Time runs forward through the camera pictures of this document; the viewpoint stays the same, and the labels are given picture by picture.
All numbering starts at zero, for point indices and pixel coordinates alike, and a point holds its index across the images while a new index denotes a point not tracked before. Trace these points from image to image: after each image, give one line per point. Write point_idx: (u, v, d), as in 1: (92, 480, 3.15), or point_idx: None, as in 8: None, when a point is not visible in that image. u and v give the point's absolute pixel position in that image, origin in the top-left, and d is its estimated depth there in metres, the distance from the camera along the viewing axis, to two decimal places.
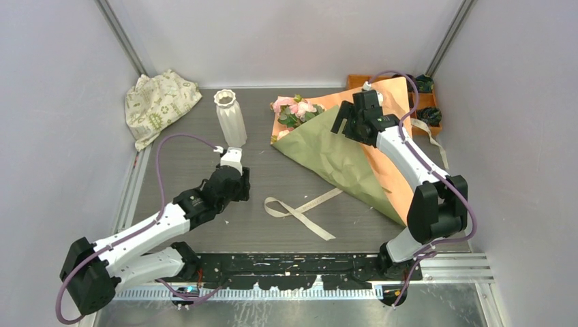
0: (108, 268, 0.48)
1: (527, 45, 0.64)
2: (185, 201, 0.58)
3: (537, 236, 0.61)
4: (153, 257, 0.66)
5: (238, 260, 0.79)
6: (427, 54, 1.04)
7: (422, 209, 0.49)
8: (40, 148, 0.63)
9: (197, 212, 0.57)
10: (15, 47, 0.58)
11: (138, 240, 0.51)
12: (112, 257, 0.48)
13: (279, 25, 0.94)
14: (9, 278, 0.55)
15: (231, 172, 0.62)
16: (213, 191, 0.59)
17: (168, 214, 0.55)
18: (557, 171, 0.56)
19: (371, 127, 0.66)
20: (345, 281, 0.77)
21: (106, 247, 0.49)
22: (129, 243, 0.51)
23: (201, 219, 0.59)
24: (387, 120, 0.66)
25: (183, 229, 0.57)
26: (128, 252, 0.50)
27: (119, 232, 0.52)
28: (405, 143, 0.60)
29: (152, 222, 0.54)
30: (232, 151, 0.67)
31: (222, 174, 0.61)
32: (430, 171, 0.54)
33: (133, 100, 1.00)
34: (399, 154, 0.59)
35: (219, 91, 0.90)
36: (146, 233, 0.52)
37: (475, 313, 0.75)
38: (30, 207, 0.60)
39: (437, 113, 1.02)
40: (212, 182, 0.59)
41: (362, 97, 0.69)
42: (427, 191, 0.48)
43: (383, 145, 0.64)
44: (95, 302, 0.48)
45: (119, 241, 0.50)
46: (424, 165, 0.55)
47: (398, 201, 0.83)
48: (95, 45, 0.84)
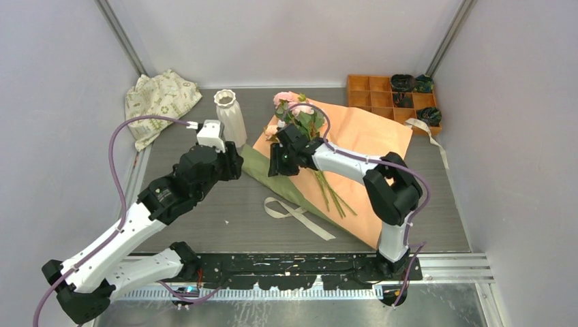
0: (80, 289, 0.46)
1: (526, 45, 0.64)
2: (152, 195, 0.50)
3: (537, 236, 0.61)
4: (150, 260, 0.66)
5: (238, 260, 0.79)
6: (427, 54, 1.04)
7: (377, 196, 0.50)
8: (41, 148, 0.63)
9: (166, 206, 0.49)
10: (14, 45, 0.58)
11: (103, 255, 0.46)
12: (78, 279, 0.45)
13: (279, 25, 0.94)
14: (9, 277, 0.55)
15: (205, 153, 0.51)
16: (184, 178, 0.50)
17: (132, 218, 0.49)
18: (556, 172, 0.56)
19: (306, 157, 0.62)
20: (345, 281, 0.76)
21: (70, 270, 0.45)
22: (95, 260, 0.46)
23: (174, 211, 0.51)
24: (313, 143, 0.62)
25: (157, 227, 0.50)
26: (95, 269, 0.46)
27: (84, 248, 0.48)
28: (337, 151, 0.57)
29: (114, 231, 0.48)
30: (207, 125, 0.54)
31: (193, 157, 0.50)
32: (367, 161, 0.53)
33: (133, 100, 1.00)
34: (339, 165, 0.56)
35: (219, 91, 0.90)
36: (110, 246, 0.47)
37: (475, 313, 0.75)
38: (31, 207, 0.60)
39: (437, 113, 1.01)
40: (181, 167, 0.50)
41: (284, 131, 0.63)
42: (374, 177, 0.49)
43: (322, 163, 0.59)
44: (88, 313, 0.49)
45: (83, 260, 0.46)
46: (359, 157, 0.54)
47: (370, 218, 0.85)
48: (96, 45, 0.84)
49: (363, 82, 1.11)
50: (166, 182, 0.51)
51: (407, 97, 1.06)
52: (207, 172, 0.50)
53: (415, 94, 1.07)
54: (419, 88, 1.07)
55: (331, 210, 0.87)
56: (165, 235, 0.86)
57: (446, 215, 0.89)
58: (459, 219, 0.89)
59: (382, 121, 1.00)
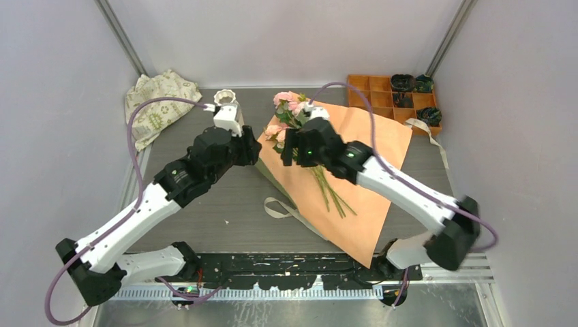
0: (95, 268, 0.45)
1: (526, 45, 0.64)
2: (168, 176, 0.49)
3: (537, 236, 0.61)
4: (156, 253, 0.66)
5: (238, 260, 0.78)
6: (427, 54, 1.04)
7: (446, 247, 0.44)
8: (41, 148, 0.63)
9: (182, 188, 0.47)
10: (15, 46, 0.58)
11: (118, 234, 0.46)
12: (94, 258, 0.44)
13: (279, 25, 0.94)
14: (9, 278, 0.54)
15: (219, 133, 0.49)
16: (198, 161, 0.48)
17: (148, 198, 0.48)
18: (556, 172, 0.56)
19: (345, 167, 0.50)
20: (345, 281, 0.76)
21: (86, 248, 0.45)
22: (110, 239, 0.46)
23: (190, 194, 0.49)
24: (357, 152, 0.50)
25: (173, 208, 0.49)
26: (110, 248, 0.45)
27: (100, 227, 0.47)
28: (397, 178, 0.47)
29: (131, 210, 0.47)
30: (224, 108, 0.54)
31: (206, 138, 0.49)
32: (442, 206, 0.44)
33: (133, 100, 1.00)
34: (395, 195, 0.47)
35: (219, 90, 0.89)
36: (125, 225, 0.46)
37: (475, 313, 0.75)
38: (30, 208, 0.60)
39: (438, 113, 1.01)
40: (195, 149, 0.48)
41: (322, 133, 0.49)
42: (451, 231, 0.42)
43: (369, 184, 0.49)
44: (99, 296, 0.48)
45: (99, 239, 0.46)
46: (432, 199, 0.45)
47: (369, 218, 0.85)
48: (95, 45, 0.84)
49: (363, 82, 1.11)
50: (182, 164, 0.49)
51: (407, 97, 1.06)
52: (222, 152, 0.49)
53: (415, 93, 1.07)
54: (419, 88, 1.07)
55: (332, 210, 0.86)
56: (165, 235, 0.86)
57: None
58: None
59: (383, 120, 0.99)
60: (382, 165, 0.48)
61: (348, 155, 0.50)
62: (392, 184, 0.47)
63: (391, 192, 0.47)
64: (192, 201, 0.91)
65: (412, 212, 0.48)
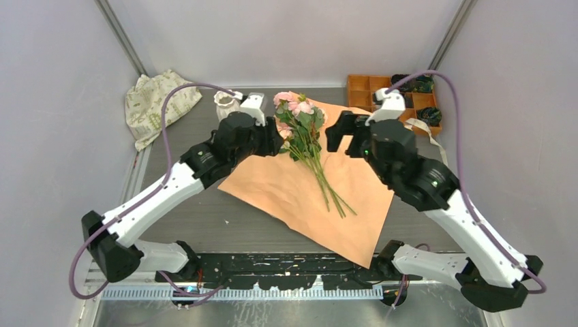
0: (121, 240, 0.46)
1: (527, 45, 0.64)
2: (193, 158, 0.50)
3: (537, 236, 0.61)
4: (164, 246, 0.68)
5: (238, 260, 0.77)
6: (427, 54, 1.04)
7: (502, 300, 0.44)
8: (41, 148, 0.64)
9: (208, 169, 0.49)
10: (15, 46, 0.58)
11: (146, 208, 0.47)
12: (121, 229, 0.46)
13: (279, 25, 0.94)
14: (8, 278, 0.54)
15: (244, 119, 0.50)
16: (222, 144, 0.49)
17: (175, 176, 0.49)
18: (557, 172, 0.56)
19: (422, 192, 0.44)
20: (345, 281, 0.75)
21: (114, 219, 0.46)
22: (138, 212, 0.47)
23: (215, 174, 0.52)
24: (440, 180, 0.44)
25: (197, 187, 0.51)
26: (138, 221, 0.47)
27: (127, 201, 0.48)
28: (479, 225, 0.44)
29: (158, 186, 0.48)
30: (251, 97, 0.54)
31: (232, 122, 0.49)
32: (517, 266, 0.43)
33: (133, 100, 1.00)
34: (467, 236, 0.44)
35: (219, 91, 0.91)
36: (153, 199, 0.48)
37: (475, 313, 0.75)
38: (31, 207, 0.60)
39: (438, 113, 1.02)
40: (220, 133, 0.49)
41: (402, 146, 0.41)
42: (519, 294, 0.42)
43: (436, 216, 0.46)
44: (120, 271, 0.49)
45: (126, 211, 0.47)
46: (511, 258, 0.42)
47: (369, 217, 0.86)
48: (96, 45, 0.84)
49: (363, 82, 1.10)
50: (206, 147, 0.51)
51: (407, 97, 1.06)
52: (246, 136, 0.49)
53: (415, 94, 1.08)
54: (419, 88, 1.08)
55: (332, 210, 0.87)
56: (165, 235, 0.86)
57: None
58: None
59: None
60: (468, 206, 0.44)
61: (429, 180, 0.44)
62: (474, 231, 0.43)
63: (463, 234, 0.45)
64: (192, 201, 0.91)
65: (472, 255, 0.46)
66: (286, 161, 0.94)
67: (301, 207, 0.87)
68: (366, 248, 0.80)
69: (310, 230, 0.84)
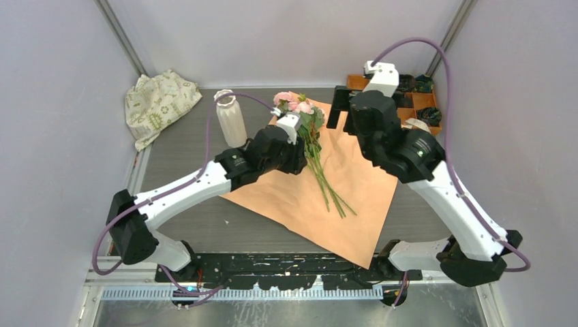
0: (148, 223, 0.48)
1: (527, 45, 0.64)
2: (227, 161, 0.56)
3: (537, 236, 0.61)
4: (172, 241, 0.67)
5: (238, 260, 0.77)
6: (428, 54, 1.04)
7: (483, 276, 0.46)
8: (41, 149, 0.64)
9: (238, 172, 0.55)
10: (16, 47, 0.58)
11: (178, 196, 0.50)
12: (151, 212, 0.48)
13: (279, 25, 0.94)
14: (8, 278, 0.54)
15: (279, 133, 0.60)
16: (256, 152, 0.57)
17: (209, 172, 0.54)
18: (557, 172, 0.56)
19: (407, 163, 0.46)
20: (345, 281, 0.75)
21: (146, 201, 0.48)
22: (168, 199, 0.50)
23: (242, 179, 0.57)
24: (426, 150, 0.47)
25: (224, 188, 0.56)
26: (168, 207, 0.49)
27: (159, 187, 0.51)
28: (462, 197, 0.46)
29: (192, 178, 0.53)
30: (287, 116, 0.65)
31: (267, 134, 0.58)
32: (496, 239, 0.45)
33: (133, 100, 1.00)
34: (450, 209, 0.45)
35: (219, 91, 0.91)
36: (186, 190, 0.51)
37: (475, 313, 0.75)
38: (31, 207, 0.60)
39: (437, 113, 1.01)
40: (257, 141, 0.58)
41: (380, 114, 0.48)
42: (499, 268, 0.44)
43: (420, 189, 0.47)
44: (135, 255, 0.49)
45: (159, 196, 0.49)
46: (491, 231, 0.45)
47: (369, 218, 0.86)
48: (96, 45, 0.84)
49: (363, 82, 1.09)
50: (238, 153, 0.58)
51: (407, 97, 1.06)
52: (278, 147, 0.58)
53: (415, 94, 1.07)
54: (419, 88, 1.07)
55: (332, 210, 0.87)
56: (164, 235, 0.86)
57: None
58: None
59: None
60: (451, 178, 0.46)
61: (415, 150, 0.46)
62: (457, 204, 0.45)
63: (448, 208, 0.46)
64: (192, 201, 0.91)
65: (454, 230, 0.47)
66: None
67: (300, 207, 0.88)
68: (366, 248, 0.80)
69: (309, 231, 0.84)
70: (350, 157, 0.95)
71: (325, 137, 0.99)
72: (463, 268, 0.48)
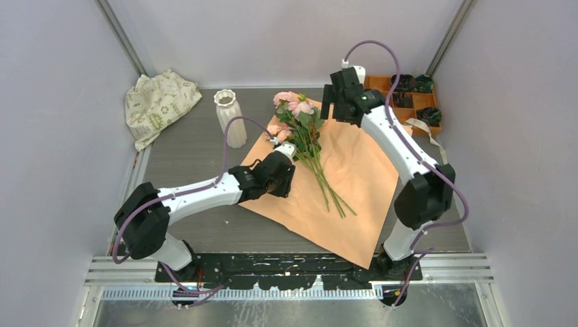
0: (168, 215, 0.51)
1: (527, 45, 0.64)
2: (239, 174, 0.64)
3: (538, 236, 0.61)
4: (174, 240, 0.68)
5: (238, 260, 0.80)
6: (427, 54, 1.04)
7: (412, 199, 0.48)
8: (41, 149, 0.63)
9: (249, 185, 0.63)
10: (15, 47, 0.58)
11: (199, 196, 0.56)
12: (174, 205, 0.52)
13: (279, 25, 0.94)
14: (8, 277, 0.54)
15: (284, 157, 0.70)
16: (265, 171, 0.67)
17: (225, 182, 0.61)
18: (557, 172, 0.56)
19: (355, 105, 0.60)
20: (345, 281, 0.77)
21: (170, 195, 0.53)
22: (189, 198, 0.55)
23: (250, 193, 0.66)
24: (371, 98, 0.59)
25: (234, 199, 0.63)
26: (188, 204, 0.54)
27: (180, 187, 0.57)
28: (392, 128, 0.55)
29: (210, 184, 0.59)
30: (285, 145, 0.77)
31: (276, 157, 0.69)
32: (420, 162, 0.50)
33: (133, 100, 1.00)
34: (384, 137, 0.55)
35: (219, 91, 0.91)
36: (206, 193, 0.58)
37: (475, 313, 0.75)
38: (30, 207, 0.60)
39: (437, 113, 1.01)
40: (267, 162, 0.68)
41: (339, 74, 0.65)
42: (418, 182, 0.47)
43: (367, 126, 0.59)
44: (144, 248, 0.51)
45: (182, 193, 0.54)
46: (415, 154, 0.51)
47: (370, 217, 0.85)
48: (95, 45, 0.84)
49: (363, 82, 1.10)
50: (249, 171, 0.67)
51: (407, 97, 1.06)
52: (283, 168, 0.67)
53: (415, 94, 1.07)
54: (419, 88, 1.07)
55: (332, 210, 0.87)
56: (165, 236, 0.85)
57: (446, 215, 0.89)
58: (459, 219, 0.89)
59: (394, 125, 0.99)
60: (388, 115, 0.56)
61: (361, 97, 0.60)
62: (387, 131, 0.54)
63: (382, 136, 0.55)
64: None
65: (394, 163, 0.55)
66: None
67: (300, 207, 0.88)
68: (366, 251, 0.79)
69: (309, 231, 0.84)
70: (350, 157, 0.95)
71: (325, 137, 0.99)
72: (401, 197, 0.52)
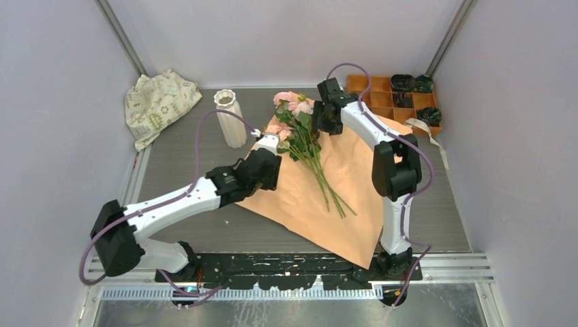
0: (135, 235, 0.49)
1: (527, 45, 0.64)
2: (217, 178, 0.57)
3: (537, 236, 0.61)
4: (168, 246, 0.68)
5: (238, 260, 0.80)
6: (427, 54, 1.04)
7: (382, 166, 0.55)
8: (40, 150, 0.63)
9: (228, 189, 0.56)
10: (15, 47, 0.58)
11: (169, 210, 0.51)
12: (141, 223, 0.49)
13: (279, 25, 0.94)
14: (8, 278, 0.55)
15: (270, 153, 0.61)
16: (248, 172, 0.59)
17: (200, 187, 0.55)
18: (557, 173, 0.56)
19: (335, 104, 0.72)
20: (345, 281, 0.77)
21: (135, 212, 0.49)
22: (158, 212, 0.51)
23: (232, 197, 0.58)
24: (347, 96, 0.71)
25: (213, 204, 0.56)
26: (157, 220, 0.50)
27: (150, 199, 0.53)
28: (364, 114, 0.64)
29: (183, 193, 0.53)
30: (268, 137, 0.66)
31: (262, 154, 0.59)
32: (385, 133, 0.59)
33: (133, 100, 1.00)
34: (358, 124, 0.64)
35: (219, 91, 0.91)
36: (177, 204, 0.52)
37: (475, 313, 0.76)
38: (30, 208, 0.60)
39: (437, 113, 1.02)
40: (250, 161, 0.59)
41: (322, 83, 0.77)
42: (384, 148, 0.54)
43: (345, 118, 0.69)
44: (120, 266, 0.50)
45: (149, 208, 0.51)
46: (381, 129, 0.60)
47: (370, 217, 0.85)
48: (95, 45, 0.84)
49: (363, 82, 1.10)
50: (230, 172, 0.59)
51: (407, 97, 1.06)
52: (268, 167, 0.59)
53: (415, 93, 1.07)
54: (419, 88, 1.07)
55: (332, 210, 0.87)
56: (165, 236, 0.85)
57: (446, 215, 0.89)
58: (459, 219, 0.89)
59: (393, 125, 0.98)
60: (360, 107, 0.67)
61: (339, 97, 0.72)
62: (358, 116, 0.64)
63: (356, 120, 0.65)
64: None
65: (367, 141, 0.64)
66: (285, 161, 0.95)
67: (300, 207, 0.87)
68: (366, 251, 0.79)
69: (309, 231, 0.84)
70: (350, 157, 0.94)
71: (325, 137, 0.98)
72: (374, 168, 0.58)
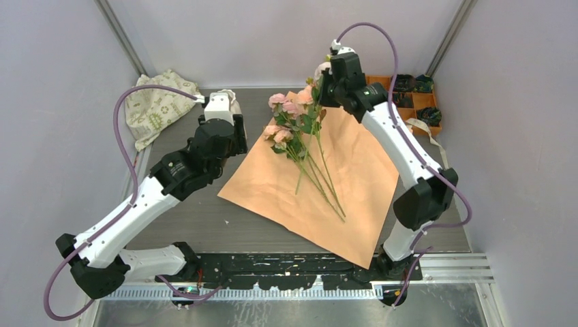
0: (93, 264, 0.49)
1: (527, 45, 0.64)
2: (164, 170, 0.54)
3: (538, 236, 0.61)
4: (157, 251, 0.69)
5: (238, 260, 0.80)
6: (428, 54, 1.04)
7: (414, 204, 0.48)
8: (41, 148, 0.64)
9: (180, 180, 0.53)
10: (14, 47, 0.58)
11: (114, 229, 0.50)
12: (92, 254, 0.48)
13: (278, 25, 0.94)
14: (9, 277, 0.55)
15: (225, 125, 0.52)
16: (199, 152, 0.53)
17: (144, 193, 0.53)
18: (557, 173, 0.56)
19: (357, 101, 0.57)
20: (345, 281, 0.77)
21: (84, 244, 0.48)
22: (106, 236, 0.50)
23: (187, 187, 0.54)
24: (373, 93, 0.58)
25: (170, 202, 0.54)
26: (108, 244, 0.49)
27: (97, 224, 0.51)
28: (396, 128, 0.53)
29: (127, 205, 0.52)
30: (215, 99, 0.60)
31: (208, 130, 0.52)
32: (423, 165, 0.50)
33: (133, 100, 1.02)
34: (386, 137, 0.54)
35: None
36: (123, 219, 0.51)
37: (475, 313, 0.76)
38: (31, 206, 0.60)
39: (438, 113, 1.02)
40: (198, 141, 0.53)
41: (343, 62, 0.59)
42: (422, 189, 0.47)
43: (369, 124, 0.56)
44: (103, 288, 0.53)
45: (96, 235, 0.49)
46: (419, 157, 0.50)
47: (370, 217, 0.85)
48: (95, 45, 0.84)
49: None
50: (179, 156, 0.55)
51: (407, 97, 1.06)
52: (221, 144, 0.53)
53: (415, 94, 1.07)
54: (419, 88, 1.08)
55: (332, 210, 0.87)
56: (165, 236, 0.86)
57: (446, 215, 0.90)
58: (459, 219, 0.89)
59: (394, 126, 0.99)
60: (390, 113, 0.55)
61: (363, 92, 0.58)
62: (390, 131, 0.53)
63: (384, 134, 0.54)
64: (192, 201, 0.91)
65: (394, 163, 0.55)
66: (285, 161, 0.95)
67: (300, 208, 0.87)
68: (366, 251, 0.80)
69: (309, 231, 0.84)
70: (350, 157, 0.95)
71: (325, 137, 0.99)
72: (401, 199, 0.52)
